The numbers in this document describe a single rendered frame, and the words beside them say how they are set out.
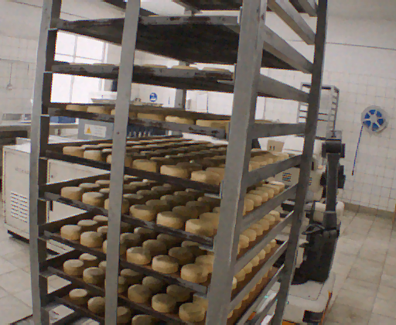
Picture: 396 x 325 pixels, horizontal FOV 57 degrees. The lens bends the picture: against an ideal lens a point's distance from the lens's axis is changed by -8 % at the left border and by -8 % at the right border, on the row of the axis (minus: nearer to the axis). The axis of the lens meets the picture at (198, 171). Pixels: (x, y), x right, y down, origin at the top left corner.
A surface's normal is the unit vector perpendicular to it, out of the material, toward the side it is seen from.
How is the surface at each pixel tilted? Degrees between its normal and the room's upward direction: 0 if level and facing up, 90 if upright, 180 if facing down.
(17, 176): 91
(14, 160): 90
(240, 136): 90
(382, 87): 90
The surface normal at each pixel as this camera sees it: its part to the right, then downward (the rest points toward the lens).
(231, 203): -0.44, 0.11
